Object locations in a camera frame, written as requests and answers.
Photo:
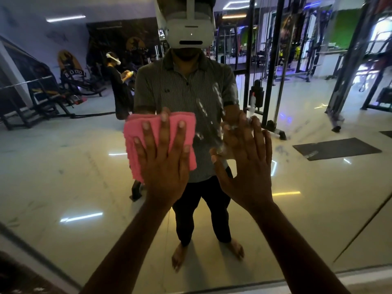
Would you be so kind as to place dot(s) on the large wall mirror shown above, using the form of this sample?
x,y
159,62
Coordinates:
x,y
76,165

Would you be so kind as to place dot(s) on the person's left hand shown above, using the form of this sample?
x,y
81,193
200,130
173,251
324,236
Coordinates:
x,y
165,180

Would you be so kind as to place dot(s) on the person's right forearm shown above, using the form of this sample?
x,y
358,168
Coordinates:
x,y
300,251

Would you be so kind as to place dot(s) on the person's right hand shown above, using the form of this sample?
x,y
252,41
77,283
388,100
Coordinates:
x,y
251,180

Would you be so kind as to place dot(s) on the pink cloth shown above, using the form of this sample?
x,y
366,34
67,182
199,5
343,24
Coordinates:
x,y
134,162

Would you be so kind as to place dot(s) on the person's left forearm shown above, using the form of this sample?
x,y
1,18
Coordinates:
x,y
128,251

